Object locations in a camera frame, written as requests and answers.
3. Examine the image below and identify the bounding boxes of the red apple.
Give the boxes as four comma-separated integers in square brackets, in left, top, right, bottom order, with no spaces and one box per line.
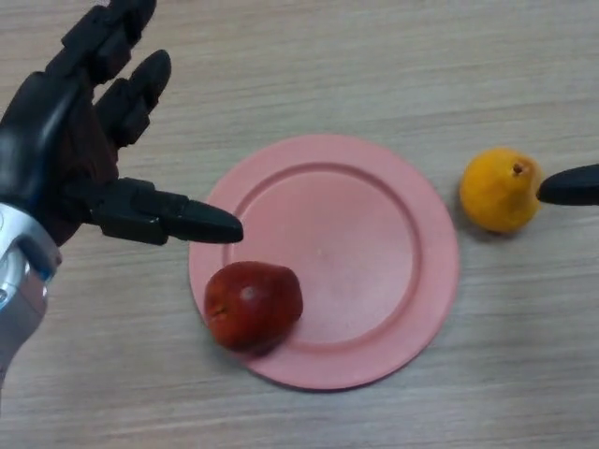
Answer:
[203,261,304,353]

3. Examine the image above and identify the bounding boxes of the yellow pear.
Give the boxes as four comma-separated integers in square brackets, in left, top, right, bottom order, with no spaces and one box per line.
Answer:
[459,147,545,234]

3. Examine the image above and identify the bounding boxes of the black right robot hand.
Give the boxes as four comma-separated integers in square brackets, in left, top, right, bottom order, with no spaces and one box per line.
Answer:
[536,163,599,207]

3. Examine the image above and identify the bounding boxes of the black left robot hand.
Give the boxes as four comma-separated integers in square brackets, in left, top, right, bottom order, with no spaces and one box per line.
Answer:
[0,0,244,248]

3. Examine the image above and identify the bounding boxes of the pink round plate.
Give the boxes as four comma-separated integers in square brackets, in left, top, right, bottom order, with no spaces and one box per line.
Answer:
[188,134,460,392]

